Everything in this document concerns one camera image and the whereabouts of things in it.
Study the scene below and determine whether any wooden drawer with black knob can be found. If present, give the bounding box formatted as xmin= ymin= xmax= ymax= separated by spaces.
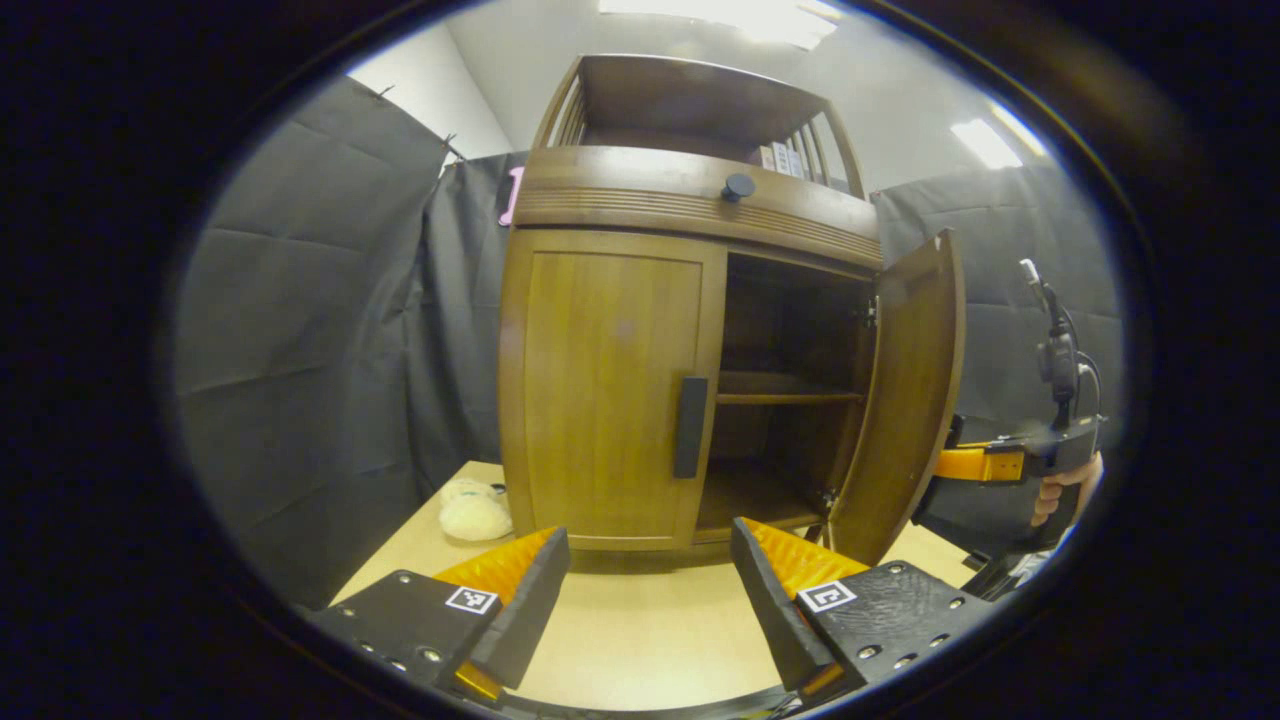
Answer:
xmin=513 ymin=147 xmax=883 ymax=271

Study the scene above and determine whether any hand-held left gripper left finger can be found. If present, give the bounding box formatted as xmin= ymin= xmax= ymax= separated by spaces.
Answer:
xmin=305 ymin=527 xmax=571 ymax=701

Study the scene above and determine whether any wooden double-door shoe cabinet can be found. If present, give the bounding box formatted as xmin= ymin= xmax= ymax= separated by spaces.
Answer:
xmin=497 ymin=55 xmax=886 ymax=553

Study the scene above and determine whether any wooden shoe cabinet door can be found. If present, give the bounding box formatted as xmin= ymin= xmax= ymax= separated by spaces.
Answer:
xmin=500 ymin=230 xmax=728 ymax=551
xmin=827 ymin=228 xmax=967 ymax=567

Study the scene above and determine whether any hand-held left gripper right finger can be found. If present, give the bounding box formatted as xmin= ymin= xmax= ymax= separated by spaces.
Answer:
xmin=730 ymin=517 xmax=1001 ymax=701

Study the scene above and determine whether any small ceiling light panel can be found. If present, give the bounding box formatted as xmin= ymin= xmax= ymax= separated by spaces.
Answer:
xmin=950 ymin=118 xmax=1046 ymax=169

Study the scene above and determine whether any wooden cabinet shelf board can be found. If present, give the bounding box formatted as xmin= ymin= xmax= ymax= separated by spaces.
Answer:
xmin=716 ymin=372 xmax=866 ymax=406

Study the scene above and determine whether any large ceiling light panel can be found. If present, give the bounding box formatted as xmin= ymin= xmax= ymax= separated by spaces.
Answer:
xmin=600 ymin=0 xmax=843 ymax=51

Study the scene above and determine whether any cream plush toy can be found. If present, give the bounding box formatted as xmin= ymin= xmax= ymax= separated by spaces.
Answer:
xmin=440 ymin=478 xmax=514 ymax=542

